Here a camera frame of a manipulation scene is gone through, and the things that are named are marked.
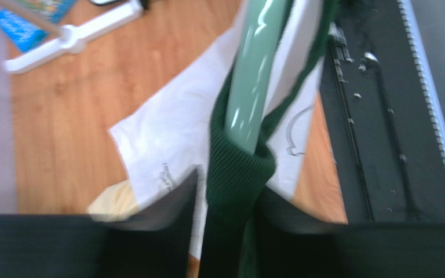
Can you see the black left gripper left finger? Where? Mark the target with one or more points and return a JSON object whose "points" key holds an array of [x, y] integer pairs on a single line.
{"points": [[152, 243]]}

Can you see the green plastic hanger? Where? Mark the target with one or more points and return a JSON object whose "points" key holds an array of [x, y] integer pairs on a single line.
{"points": [[252, 68]]}

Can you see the silver clothes rack pole right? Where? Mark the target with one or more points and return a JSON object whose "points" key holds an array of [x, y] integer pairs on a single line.
{"points": [[33, 17]]}

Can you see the cream yellow t-shirt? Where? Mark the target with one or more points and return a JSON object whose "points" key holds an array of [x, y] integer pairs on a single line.
{"points": [[116, 203]]}

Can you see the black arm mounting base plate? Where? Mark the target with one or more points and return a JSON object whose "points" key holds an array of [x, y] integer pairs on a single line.
{"points": [[389, 165]]}

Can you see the white clothes rack base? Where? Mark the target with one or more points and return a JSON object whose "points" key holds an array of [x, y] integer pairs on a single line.
{"points": [[76, 39]]}

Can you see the green and white t-shirt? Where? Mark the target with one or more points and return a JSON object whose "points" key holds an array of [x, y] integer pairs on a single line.
{"points": [[183, 124]]}

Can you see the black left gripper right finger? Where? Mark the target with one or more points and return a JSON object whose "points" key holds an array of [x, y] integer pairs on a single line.
{"points": [[292, 243]]}

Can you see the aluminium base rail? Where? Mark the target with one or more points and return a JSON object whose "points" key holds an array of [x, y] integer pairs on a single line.
{"points": [[424, 74]]}

